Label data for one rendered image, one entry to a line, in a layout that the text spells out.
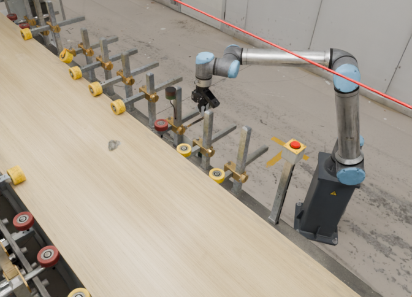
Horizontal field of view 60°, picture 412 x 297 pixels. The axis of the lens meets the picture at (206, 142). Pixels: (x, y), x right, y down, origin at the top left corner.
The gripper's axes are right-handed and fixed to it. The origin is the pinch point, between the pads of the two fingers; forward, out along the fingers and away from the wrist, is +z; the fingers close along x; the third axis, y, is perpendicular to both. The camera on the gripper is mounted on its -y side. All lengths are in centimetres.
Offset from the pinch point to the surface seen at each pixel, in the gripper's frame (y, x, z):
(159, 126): 16.3, 19.7, 7.6
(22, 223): 3, 104, 8
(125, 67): 62, 10, -6
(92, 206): -9, 78, 8
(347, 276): -105, 7, 28
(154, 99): 34.4, 9.0, 3.4
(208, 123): -12.8, 9.3, -6.6
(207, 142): -12.9, 9.3, 6.2
